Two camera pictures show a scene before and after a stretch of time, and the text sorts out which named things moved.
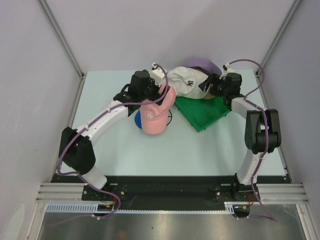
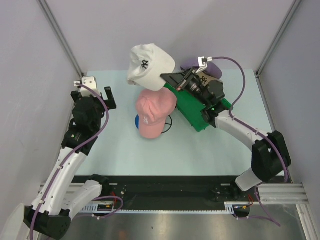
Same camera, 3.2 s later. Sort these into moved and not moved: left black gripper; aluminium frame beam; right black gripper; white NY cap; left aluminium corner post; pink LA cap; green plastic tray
Moved: pink LA cap; white NY cap; left black gripper; right black gripper
Not moved: green plastic tray; left aluminium corner post; aluminium frame beam
